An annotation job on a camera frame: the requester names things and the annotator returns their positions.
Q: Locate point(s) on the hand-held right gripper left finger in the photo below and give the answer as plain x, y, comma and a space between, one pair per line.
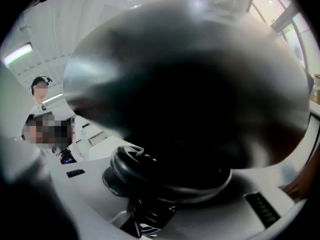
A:
75, 191

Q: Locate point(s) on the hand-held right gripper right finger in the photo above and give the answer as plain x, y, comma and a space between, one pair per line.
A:
225, 216

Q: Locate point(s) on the black hair dryer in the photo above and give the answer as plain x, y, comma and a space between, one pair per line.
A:
187, 84

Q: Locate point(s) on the strip ceiling light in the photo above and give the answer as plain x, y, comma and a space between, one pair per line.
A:
53, 99

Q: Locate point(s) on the rectangular ceiling light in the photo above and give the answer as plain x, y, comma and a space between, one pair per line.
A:
18, 55

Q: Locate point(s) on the large window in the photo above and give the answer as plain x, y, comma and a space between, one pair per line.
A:
275, 14

